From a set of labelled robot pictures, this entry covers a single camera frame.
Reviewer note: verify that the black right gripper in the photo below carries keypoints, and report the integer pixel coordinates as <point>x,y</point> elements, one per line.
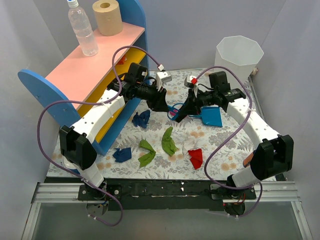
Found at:
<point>192,101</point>

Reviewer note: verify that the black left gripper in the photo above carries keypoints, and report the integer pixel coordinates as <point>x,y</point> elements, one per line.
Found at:
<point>155,95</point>

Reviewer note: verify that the blue hand brush black bristles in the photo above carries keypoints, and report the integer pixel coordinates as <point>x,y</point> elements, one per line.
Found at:
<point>170,108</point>

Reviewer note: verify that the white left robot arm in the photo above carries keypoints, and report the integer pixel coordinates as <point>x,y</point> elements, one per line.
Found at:
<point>76,141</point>

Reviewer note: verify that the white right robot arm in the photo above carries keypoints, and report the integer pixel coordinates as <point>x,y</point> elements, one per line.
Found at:
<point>273,152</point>

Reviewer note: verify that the pink paper scrap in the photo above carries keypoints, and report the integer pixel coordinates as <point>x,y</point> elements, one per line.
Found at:
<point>173,112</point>

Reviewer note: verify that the blue plastic dustpan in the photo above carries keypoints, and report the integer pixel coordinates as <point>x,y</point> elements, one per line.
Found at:
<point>210,116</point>

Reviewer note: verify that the dark blue paper scrap upper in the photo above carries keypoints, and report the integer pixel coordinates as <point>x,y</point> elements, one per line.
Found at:
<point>142,119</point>

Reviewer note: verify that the dark blue paper scrap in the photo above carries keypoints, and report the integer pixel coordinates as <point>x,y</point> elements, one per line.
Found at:
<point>122,155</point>
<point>142,119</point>

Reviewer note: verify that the white crumpled paper scrap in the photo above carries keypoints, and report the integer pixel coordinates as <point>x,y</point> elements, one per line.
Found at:
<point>189,143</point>

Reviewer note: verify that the green paper scrap right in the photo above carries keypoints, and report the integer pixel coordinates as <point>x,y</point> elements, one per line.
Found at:
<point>167,142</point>

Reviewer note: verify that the green paper scrap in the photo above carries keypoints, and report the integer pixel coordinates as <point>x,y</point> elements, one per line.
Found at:
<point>167,142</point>
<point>148,157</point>

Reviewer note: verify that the floral patterned table mat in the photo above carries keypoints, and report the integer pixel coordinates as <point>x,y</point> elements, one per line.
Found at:
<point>223,149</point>

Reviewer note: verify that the green paper scrap left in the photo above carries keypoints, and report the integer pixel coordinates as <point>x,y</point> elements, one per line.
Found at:
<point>148,157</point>

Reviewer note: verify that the red paper scrap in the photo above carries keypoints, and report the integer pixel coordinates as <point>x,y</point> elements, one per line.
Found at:
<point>196,157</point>

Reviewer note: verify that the red scrap on shelf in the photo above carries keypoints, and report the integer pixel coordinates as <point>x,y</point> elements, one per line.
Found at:
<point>122,60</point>

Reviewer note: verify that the dark blue paper scrap lower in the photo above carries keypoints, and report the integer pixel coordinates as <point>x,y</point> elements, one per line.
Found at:
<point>122,155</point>

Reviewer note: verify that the white octagonal waste bin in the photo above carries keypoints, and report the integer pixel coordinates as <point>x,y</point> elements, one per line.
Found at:
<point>239,54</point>

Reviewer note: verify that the orange battery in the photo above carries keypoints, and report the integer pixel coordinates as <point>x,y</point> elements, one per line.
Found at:
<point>248,160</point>

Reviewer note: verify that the blue wooden shelf unit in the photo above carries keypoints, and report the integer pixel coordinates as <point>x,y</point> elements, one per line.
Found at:
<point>82,78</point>

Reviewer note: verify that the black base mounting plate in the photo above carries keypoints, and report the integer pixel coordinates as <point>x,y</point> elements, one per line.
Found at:
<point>155,194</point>

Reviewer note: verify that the brown paper roll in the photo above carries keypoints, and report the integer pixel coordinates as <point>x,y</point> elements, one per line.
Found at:
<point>108,17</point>

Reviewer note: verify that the clear plastic water bottle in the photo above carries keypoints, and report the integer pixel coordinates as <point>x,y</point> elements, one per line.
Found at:
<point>82,28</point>

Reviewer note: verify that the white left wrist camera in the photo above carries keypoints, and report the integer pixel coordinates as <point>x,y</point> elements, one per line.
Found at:
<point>161,78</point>

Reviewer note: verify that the aluminium rail frame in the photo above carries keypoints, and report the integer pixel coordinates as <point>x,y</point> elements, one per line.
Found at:
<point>53,190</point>

